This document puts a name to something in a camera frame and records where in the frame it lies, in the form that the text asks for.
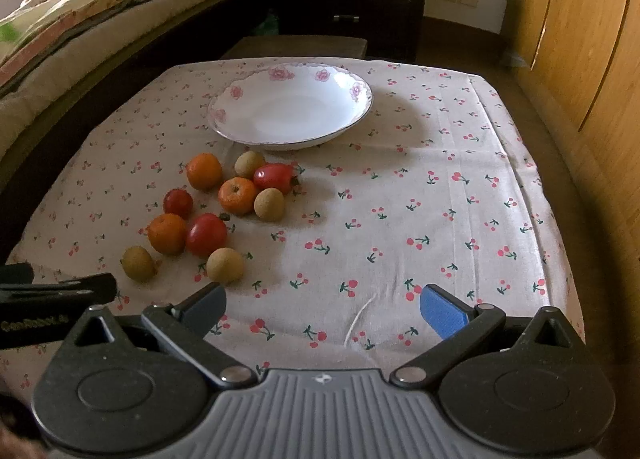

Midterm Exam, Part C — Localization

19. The small red tomato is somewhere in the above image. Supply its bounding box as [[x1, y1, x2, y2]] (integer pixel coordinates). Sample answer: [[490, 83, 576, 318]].
[[163, 189, 194, 220]]

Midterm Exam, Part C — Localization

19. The orange tangerine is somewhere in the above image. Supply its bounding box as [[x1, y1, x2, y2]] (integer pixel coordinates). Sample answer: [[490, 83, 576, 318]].
[[218, 177, 259, 216], [147, 213, 189, 256], [186, 153, 223, 190]]

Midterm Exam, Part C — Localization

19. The white floral bowl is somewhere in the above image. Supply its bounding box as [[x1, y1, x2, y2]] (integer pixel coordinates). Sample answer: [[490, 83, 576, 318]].
[[207, 62, 374, 152]]

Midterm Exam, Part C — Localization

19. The cherry print tablecloth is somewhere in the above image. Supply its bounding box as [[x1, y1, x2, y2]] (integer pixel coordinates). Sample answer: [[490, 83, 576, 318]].
[[0, 58, 587, 392]]

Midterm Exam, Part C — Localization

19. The light wooden wardrobe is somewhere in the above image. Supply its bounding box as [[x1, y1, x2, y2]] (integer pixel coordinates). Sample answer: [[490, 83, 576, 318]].
[[502, 0, 640, 262]]

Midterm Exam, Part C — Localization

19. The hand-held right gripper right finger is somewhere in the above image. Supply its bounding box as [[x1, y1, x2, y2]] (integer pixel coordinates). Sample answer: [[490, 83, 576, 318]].
[[390, 283, 586, 388]]

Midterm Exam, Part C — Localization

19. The green bag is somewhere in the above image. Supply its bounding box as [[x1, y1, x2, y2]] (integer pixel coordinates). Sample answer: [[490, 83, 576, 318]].
[[257, 11, 279, 38]]

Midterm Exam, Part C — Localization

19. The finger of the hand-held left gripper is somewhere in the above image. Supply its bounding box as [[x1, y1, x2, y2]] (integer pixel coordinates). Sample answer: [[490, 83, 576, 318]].
[[0, 274, 119, 310], [0, 263, 34, 286]]

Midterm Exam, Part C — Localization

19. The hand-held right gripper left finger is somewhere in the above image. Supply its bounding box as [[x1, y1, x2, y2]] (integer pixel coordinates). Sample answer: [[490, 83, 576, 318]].
[[62, 282, 258, 388]]

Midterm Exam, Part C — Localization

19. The tan longan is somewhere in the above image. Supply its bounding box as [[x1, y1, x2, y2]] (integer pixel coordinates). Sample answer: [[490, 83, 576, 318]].
[[206, 247, 245, 285], [253, 188, 286, 222], [120, 245, 156, 283], [234, 150, 266, 180]]

